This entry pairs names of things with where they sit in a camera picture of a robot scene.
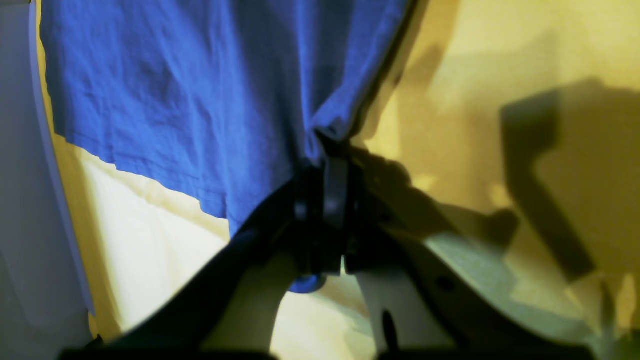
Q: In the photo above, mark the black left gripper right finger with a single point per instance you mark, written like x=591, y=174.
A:
x=420, y=307

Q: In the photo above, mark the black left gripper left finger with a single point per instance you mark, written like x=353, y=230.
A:
x=228, y=310

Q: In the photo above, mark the blue-grey T-shirt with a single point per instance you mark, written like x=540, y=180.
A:
x=216, y=99

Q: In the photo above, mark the yellow tablecloth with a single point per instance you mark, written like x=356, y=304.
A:
x=520, y=117

